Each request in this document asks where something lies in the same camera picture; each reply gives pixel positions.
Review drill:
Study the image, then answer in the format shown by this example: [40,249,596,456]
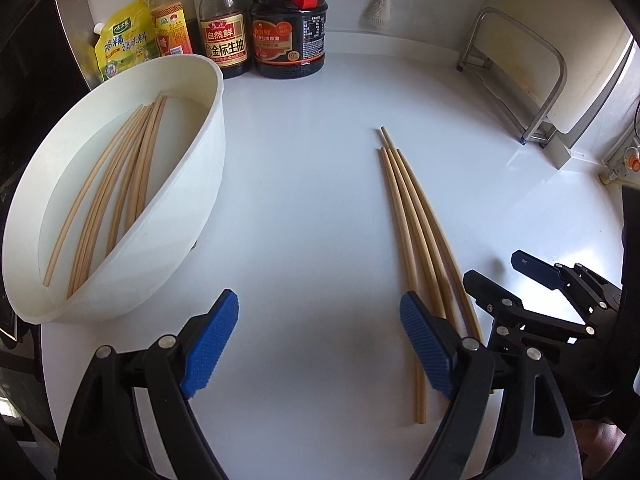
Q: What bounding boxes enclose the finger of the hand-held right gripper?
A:
[510,249,626,321]
[462,269,598,346]

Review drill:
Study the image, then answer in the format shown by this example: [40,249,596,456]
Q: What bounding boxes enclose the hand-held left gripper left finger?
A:
[57,289,240,480]

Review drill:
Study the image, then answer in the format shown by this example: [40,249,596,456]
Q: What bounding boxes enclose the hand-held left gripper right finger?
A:
[399,291,586,480]

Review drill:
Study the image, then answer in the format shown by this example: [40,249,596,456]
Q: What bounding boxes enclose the tan wooden chopstick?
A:
[379,126,428,425]
[396,148,485,346]
[378,147,422,425]
[387,147,451,321]

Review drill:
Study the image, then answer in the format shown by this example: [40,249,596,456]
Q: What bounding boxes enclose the white plastic bowl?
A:
[2,54,226,325]

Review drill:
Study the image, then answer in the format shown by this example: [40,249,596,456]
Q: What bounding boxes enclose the pile of wooden chopsticks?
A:
[42,91,168,301]

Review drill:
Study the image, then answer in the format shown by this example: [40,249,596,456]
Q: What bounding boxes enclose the person's right hand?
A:
[572,410,628,466]

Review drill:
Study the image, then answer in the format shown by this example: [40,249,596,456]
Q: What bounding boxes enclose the stainless steel rack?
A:
[456,6,568,146]

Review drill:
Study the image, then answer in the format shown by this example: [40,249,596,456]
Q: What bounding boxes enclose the white cutting board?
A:
[480,0,633,133]

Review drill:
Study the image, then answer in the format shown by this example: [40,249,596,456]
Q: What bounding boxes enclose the glass soy sauce bottle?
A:
[194,0,252,80]

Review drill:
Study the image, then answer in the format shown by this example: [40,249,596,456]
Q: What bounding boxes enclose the large dark soy sauce jug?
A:
[248,0,328,80]

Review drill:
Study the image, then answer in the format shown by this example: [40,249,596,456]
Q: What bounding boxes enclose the yellow seasoning pouch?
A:
[91,4,162,83]

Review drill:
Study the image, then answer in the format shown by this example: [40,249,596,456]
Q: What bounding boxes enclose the yellow-capped vinegar bottle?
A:
[148,0,197,58]

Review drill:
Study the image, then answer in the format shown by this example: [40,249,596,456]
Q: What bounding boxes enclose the grey window frame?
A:
[545,35,640,171]

